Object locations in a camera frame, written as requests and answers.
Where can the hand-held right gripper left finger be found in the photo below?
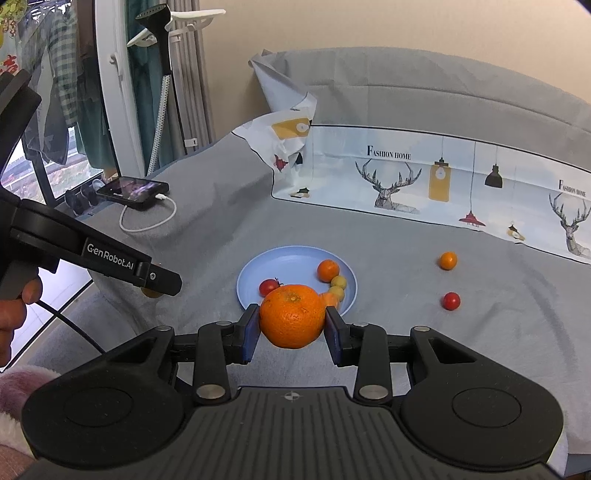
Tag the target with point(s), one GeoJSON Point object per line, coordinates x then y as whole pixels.
{"type": "Point", "coordinates": [250, 332]}

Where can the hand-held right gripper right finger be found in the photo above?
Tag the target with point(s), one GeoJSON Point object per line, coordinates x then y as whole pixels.
{"type": "Point", "coordinates": [334, 337]}

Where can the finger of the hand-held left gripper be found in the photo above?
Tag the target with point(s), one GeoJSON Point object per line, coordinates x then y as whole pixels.
{"type": "Point", "coordinates": [159, 279]}

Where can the orange tangerine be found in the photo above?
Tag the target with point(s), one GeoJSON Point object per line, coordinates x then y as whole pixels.
{"type": "Point", "coordinates": [328, 270]}
{"type": "Point", "coordinates": [447, 260]}
{"type": "Point", "coordinates": [291, 316]}
{"type": "Point", "coordinates": [330, 301]}

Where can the light blue plastic plate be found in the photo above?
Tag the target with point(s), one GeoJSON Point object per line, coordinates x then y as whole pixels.
{"type": "Point", "coordinates": [286, 265]}

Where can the person's left hand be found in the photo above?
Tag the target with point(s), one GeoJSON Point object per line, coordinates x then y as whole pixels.
{"type": "Point", "coordinates": [11, 323]}

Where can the black dumbbell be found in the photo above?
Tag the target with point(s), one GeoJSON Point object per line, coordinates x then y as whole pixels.
{"type": "Point", "coordinates": [81, 198]}

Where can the red cherry tomato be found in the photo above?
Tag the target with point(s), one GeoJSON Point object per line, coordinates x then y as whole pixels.
{"type": "Point", "coordinates": [450, 301]}
{"type": "Point", "coordinates": [269, 287]}

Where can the black smartphone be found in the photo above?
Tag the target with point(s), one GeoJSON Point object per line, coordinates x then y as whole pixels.
{"type": "Point", "coordinates": [134, 189]}

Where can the green hanging garment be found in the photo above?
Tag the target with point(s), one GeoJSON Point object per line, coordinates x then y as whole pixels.
{"type": "Point", "coordinates": [94, 120]}

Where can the pink fluffy garment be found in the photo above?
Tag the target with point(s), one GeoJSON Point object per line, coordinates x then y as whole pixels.
{"type": "Point", "coordinates": [18, 387]}

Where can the teal hanging garment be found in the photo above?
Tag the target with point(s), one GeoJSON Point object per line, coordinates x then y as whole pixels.
{"type": "Point", "coordinates": [141, 101]}

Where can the plaid shirt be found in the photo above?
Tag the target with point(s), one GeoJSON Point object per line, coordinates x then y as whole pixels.
{"type": "Point", "coordinates": [64, 69]}

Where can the garment steamer with white hanger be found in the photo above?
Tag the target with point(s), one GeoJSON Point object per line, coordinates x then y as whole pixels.
{"type": "Point", "coordinates": [154, 27]}

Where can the grey blanket with deer print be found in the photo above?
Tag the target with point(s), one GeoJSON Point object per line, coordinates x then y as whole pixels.
{"type": "Point", "coordinates": [415, 92]}

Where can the white door frame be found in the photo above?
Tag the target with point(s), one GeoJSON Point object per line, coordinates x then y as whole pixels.
{"type": "Point", "coordinates": [117, 92]}

